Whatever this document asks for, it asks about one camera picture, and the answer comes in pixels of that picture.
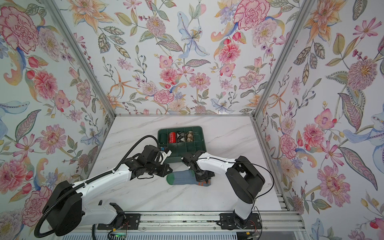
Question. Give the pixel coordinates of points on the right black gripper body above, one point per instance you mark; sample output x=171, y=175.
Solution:
x=203, y=177

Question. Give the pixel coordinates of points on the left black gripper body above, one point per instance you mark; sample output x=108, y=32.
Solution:
x=156, y=168

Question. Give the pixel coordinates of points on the blue green orange sock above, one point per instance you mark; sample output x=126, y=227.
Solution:
x=186, y=177

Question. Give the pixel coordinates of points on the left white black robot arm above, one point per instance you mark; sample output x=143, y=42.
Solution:
x=69, y=208

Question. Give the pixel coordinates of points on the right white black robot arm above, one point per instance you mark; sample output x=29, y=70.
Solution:
x=245, y=180

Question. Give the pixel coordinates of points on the green plastic divider tray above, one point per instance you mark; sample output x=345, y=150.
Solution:
x=179, y=149

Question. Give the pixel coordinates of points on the brown patterned rolled sock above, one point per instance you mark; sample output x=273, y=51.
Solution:
x=190, y=137

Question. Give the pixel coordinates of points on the black white patterned rolled sock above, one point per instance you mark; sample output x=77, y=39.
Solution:
x=181, y=137

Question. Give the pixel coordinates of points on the red rolled sock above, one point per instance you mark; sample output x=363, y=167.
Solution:
x=172, y=137

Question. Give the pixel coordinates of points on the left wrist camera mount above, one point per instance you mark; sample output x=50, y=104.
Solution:
x=165, y=153

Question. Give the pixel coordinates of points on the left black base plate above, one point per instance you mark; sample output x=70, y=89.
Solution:
x=123, y=220

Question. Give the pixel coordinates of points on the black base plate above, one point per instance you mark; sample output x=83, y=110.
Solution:
x=123, y=220
x=230, y=221

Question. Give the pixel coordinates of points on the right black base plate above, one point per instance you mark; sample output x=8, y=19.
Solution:
x=230, y=221

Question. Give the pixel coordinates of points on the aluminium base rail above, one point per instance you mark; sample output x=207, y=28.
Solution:
x=272, y=221

